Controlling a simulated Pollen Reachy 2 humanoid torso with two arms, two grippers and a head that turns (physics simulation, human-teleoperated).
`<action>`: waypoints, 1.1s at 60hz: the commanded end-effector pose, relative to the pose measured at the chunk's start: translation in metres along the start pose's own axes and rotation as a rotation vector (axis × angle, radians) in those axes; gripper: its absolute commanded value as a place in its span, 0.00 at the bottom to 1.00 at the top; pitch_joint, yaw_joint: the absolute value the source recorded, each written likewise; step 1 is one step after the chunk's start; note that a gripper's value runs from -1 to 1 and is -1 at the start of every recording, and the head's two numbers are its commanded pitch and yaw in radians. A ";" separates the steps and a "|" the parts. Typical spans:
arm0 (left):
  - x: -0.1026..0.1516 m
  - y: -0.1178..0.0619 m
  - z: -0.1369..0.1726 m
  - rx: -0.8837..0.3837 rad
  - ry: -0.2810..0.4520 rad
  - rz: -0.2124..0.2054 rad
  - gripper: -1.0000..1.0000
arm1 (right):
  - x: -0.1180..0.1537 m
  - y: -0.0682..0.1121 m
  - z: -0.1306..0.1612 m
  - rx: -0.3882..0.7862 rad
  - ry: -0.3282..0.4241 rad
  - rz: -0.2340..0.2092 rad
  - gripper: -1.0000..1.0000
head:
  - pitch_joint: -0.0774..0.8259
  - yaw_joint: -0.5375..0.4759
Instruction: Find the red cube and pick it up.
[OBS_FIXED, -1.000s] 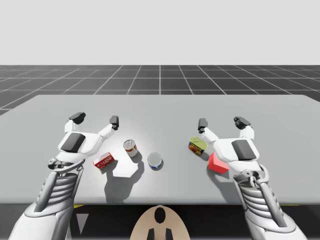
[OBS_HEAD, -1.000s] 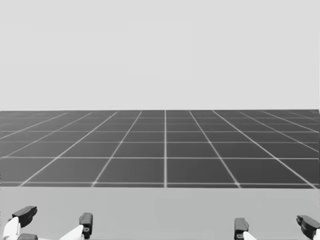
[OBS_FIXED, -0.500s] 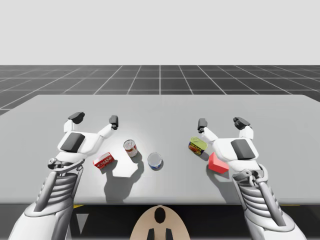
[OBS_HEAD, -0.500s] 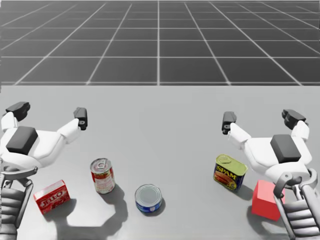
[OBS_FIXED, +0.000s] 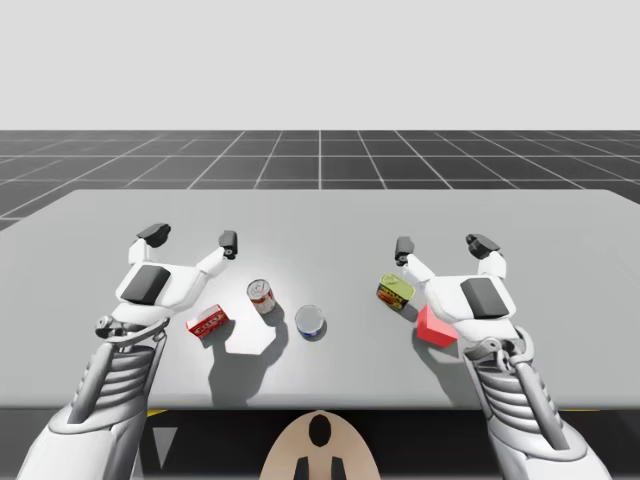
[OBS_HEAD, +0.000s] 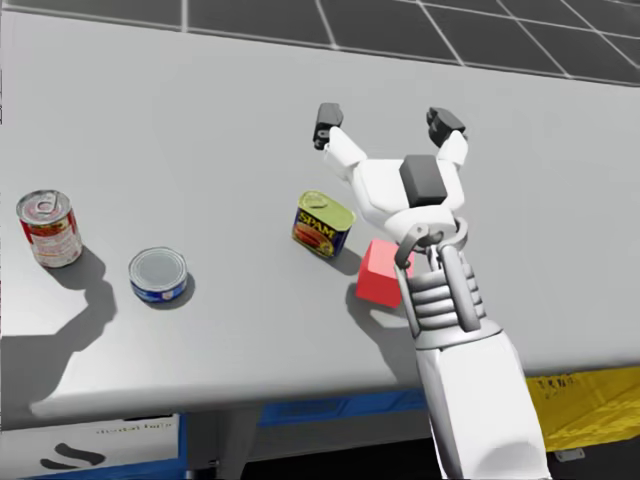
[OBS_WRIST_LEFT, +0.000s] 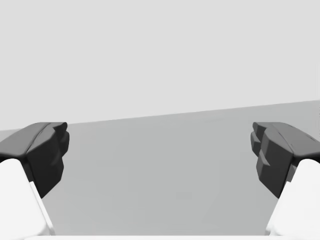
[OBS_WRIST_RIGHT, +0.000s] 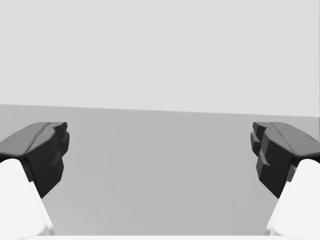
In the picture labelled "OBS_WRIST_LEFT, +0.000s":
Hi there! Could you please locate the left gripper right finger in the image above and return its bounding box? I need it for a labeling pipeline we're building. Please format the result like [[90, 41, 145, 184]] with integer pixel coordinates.
[[250, 121, 320, 236]]

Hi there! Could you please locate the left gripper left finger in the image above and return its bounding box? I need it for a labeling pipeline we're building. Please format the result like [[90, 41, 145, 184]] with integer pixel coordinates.
[[0, 121, 70, 236]]

